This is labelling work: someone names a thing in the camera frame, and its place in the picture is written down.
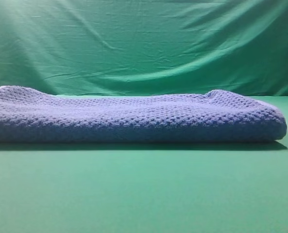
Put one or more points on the green backdrop cloth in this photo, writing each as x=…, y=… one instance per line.
x=145, y=47

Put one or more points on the blue waffle-weave towel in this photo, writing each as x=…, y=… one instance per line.
x=28, y=115

